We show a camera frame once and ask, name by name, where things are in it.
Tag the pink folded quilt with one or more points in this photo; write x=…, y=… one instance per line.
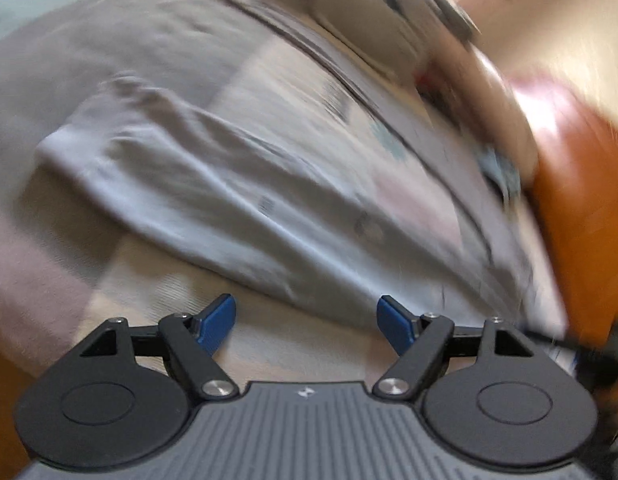
x=481, y=97

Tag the green folded garment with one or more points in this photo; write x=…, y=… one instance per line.
x=456, y=20

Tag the wooden headboard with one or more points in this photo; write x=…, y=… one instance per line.
x=574, y=198

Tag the grey cat face cushion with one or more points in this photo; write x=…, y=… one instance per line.
x=392, y=36

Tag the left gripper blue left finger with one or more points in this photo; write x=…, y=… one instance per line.
x=190, y=342

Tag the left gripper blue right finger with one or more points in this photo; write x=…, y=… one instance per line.
x=420, y=343

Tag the blue baseball cap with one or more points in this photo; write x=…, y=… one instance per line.
x=500, y=174

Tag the grey striped pants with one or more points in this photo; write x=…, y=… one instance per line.
x=242, y=140

